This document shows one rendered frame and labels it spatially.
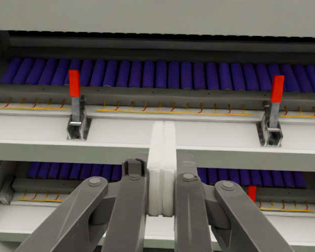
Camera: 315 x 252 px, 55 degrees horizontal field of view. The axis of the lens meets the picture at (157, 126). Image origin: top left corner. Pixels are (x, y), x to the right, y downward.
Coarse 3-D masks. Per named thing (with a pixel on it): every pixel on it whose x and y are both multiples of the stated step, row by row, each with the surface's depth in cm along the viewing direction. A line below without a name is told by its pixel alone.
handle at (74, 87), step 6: (72, 72) 40; (78, 72) 40; (72, 78) 40; (78, 78) 40; (72, 84) 40; (78, 84) 40; (72, 90) 40; (78, 90) 40; (72, 96) 41; (78, 96) 41; (72, 102) 41; (78, 102) 41; (72, 108) 41; (78, 108) 41; (72, 114) 41; (78, 114) 41; (72, 120) 41; (78, 120) 41
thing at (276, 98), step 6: (276, 78) 39; (282, 78) 39; (276, 84) 39; (282, 84) 39; (276, 90) 39; (282, 90) 39; (276, 96) 39; (276, 102) 40; (276, 108) 40; (270, 114) 40; (276, 114) 40; (270, 120) 40; (276, 120) 40; (270, 126) 41; (276, 126) 41
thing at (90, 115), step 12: (180, 120) 44; (192, 120) 44; (204, 120) 44; (216, 120) 44; (228, 120) 44; (240, 120) 44; (252, 120) 44; (288, 120) 43; (300, 120) 43; (312, 120) 43
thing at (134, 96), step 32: (0, 96) 46; (32, 96) 45; (64, 96) 45; (96, 96) 45; (128, 96) 45; (160, 96) 44; (192, 96) 44; (224, 96) 44; (256, 96) 44; (288, 96) 44
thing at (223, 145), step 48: (192, 48) 51; (240, 48) 51; (288, 48) 50; (0, 144) 42; (48, 144) 42; (96, 144) 42; (144, 144) 42; (192, 144) 41; (240, 144) 41; (288, 144) 41
